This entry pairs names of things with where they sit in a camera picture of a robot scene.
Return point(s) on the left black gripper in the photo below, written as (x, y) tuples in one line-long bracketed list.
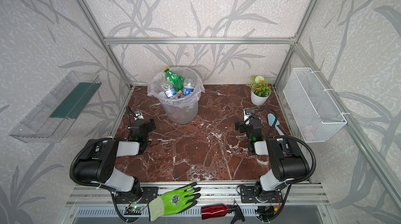
[(142, 125)]

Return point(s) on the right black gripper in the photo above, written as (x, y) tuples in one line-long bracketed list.
[(247, 126)]

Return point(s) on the green bottle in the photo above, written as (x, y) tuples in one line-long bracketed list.
[(176, 80)]

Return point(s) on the white bottle red cap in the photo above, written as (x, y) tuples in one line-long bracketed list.
[(162, 95)]

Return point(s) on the clear bottle blue label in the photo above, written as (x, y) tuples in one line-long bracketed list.
[(169, 90)]

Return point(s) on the crushed blue label bottle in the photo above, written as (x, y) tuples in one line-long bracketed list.
[(188, 86)]

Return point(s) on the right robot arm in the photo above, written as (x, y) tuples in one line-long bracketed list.
[(291, 161)]

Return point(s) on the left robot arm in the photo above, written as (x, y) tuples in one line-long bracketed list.
[(94, 165)]

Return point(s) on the grey bin with plastic liner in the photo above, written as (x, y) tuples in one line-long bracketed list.
[(184, 109)]

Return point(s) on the light blue spatula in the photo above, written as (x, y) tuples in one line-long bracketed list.
[(274, 122)]

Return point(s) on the potted plant in white pot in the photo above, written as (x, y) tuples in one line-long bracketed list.
[(260, 90)]

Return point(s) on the green work glove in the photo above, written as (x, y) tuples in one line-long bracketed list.
[(174, 202)]

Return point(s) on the green circuit board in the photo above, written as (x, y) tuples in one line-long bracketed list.
[(134, 210)]

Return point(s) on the red spray bottle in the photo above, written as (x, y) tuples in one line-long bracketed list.
[(221, 210)]

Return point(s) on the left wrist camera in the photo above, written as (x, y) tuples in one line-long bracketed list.
[(138, 115)]

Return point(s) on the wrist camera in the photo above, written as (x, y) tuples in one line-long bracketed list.
[(247, 114), (138, 115)]

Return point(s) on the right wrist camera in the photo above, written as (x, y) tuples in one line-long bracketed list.
[(247, 114)]

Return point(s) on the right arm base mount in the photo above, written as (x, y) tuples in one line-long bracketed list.
[(254, 194)]

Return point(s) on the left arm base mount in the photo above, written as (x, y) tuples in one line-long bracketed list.
[(144, 194)]

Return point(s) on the white wire mesh basket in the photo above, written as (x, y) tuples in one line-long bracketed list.
[(316, 114)]

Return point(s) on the aluminium frame rail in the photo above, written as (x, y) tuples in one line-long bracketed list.
[(197, 40)]

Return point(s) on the clear plastic wall shelf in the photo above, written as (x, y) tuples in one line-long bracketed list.
[(52, 118)]

